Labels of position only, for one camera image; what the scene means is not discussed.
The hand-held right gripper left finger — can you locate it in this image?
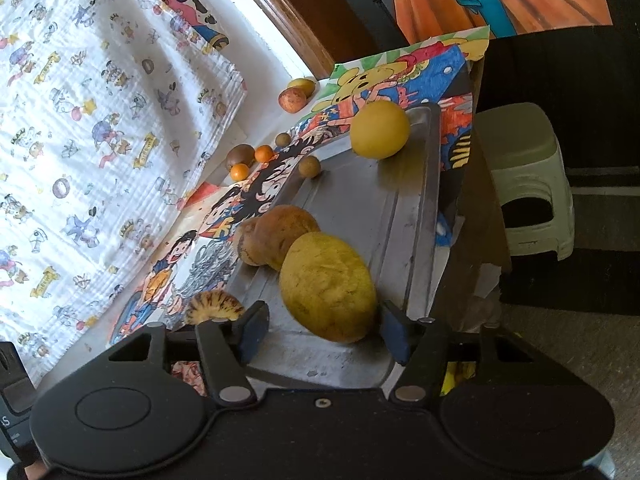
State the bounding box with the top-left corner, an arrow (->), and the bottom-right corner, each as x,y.
107,301 -> 271,406

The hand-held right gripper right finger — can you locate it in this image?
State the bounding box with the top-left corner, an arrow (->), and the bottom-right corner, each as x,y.
380,300 -> 533,403

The boldly striped pepino melon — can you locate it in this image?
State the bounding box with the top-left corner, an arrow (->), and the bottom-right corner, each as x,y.
185,290 -> 247,325

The yellow-green mango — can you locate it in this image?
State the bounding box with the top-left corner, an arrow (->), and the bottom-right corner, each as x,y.
279,232 -> 378,344

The brown-green mango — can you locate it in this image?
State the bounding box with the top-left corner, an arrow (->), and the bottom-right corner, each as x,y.
255,205 -> 321,272

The metal tray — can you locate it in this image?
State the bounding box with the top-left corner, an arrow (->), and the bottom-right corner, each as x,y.
227,102 -> 443,391

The round yellow citrus fruit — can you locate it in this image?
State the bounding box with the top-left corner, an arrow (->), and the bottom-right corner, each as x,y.
349,100 -> 411,159

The pale green plastic stool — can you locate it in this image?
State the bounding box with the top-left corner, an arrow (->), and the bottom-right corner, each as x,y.
472,102 -> 576,261

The red apple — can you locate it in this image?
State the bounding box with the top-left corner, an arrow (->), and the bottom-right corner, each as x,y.
278,87 -> 307,113

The small yellow fruit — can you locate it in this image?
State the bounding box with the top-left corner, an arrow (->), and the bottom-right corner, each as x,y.
286,77 -> 317,97

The white cartoon printed blanket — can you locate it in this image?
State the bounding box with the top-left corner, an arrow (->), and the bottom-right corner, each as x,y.
0,0 -> 248,386

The brown wooden door frame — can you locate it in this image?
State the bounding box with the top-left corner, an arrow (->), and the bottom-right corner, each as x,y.
235,0 -> 361,78

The wall poster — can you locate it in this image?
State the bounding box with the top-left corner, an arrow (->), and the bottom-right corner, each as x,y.
391,0 -> 613,45

